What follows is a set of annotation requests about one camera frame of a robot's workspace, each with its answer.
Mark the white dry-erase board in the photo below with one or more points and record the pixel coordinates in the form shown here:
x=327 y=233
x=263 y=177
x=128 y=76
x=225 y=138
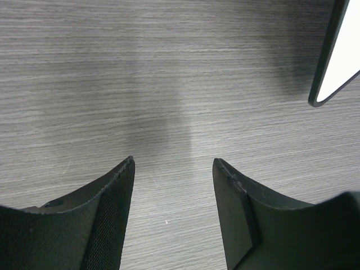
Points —
x=338 y=62

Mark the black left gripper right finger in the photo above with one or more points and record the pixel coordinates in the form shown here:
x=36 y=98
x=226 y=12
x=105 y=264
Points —
x=264 y=229

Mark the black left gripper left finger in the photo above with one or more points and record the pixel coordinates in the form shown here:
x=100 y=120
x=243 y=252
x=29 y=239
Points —
x=84 y=229

